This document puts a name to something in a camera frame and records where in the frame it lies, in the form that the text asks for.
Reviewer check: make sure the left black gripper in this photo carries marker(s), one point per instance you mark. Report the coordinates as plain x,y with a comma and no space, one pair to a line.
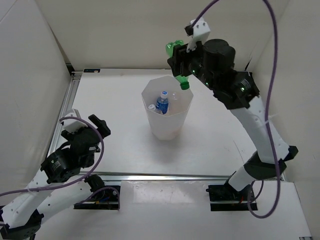
102,123

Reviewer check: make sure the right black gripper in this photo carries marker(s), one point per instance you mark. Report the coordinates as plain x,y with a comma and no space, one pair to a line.
180,55

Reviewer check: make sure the green plastic bottle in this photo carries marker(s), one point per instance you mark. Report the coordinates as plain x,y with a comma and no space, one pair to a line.
183,80

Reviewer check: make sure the clear plastic bottle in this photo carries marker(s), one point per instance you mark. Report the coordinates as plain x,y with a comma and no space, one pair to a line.
175,96

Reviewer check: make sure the blue label Pocari bottle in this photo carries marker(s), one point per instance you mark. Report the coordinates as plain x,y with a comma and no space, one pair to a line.
162,103

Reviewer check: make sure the clear bottle white label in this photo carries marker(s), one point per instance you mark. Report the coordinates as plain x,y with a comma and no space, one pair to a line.
154,109

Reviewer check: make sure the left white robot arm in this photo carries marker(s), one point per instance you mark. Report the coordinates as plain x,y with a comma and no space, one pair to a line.
51,190

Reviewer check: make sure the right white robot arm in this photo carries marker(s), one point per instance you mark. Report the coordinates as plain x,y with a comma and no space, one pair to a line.
242,98

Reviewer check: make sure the white octagonal plastic bin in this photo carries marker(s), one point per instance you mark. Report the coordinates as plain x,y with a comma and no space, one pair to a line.
166,127

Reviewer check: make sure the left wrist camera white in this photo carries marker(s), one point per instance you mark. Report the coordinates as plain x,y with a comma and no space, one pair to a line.
72,125

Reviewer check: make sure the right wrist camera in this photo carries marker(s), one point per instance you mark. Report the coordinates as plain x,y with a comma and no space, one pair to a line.
199,32

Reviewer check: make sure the aluminium front rail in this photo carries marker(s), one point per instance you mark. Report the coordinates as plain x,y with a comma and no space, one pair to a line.
125,176

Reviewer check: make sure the left aluminium frame rail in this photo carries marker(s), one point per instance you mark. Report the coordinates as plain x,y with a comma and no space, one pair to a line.
57,130

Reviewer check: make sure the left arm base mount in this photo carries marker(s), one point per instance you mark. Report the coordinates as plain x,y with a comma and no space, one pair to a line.
107,199

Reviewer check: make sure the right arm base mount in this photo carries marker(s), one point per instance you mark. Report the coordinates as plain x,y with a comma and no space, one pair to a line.
225,200

